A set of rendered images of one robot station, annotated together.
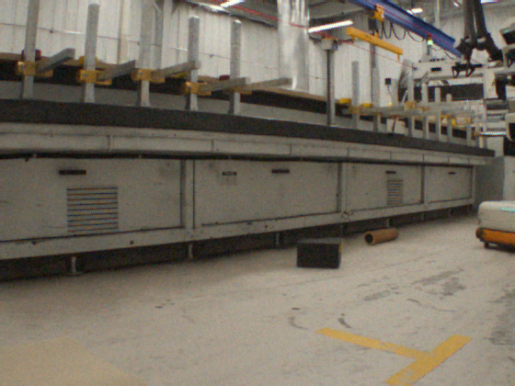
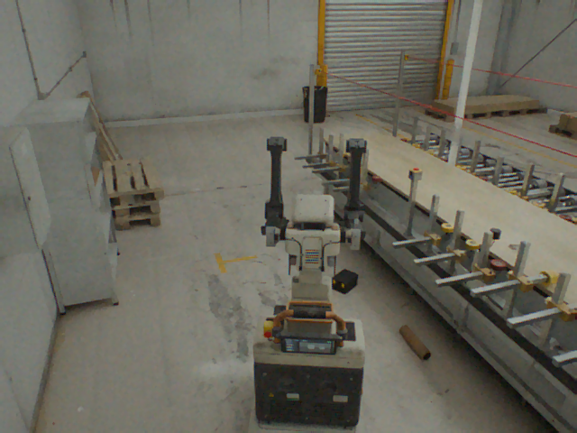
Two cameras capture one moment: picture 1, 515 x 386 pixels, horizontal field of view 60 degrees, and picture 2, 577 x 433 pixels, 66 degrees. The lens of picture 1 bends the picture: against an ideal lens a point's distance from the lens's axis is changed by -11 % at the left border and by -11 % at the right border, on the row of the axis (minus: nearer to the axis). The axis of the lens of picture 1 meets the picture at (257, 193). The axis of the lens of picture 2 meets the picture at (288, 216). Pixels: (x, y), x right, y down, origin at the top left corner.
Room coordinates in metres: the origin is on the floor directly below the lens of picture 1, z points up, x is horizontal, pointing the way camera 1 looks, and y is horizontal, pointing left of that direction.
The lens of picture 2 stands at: (3.32, -3.44, 2.26)
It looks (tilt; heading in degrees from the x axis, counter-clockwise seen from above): 26 degrees down; 116
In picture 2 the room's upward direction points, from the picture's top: straight up
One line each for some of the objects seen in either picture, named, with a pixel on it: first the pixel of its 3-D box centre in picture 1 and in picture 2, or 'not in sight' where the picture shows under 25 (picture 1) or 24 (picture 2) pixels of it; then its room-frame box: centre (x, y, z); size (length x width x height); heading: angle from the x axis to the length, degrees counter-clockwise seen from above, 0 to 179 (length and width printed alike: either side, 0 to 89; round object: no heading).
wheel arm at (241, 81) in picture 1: (212, 87); (343, 181); (2.09, 0.19, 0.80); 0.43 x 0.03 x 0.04; 45
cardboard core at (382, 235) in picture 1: (381, 235); (415, 342); (3.04, -0.78, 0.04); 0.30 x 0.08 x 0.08; 135
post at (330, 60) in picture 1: (330, 87); (410, 207); (2.82, -0.41, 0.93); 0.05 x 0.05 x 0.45; 45
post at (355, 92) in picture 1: (355, 97); (431, 226); (3.01, -0.60, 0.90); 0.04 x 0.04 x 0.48; 45
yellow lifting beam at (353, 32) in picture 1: (377, 41); not in sight; (8.10, -2.02, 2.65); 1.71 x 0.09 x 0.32; 135
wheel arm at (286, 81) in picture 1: (255, 86); (355, 188); (2.26, 0.02, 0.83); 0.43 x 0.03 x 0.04; 45
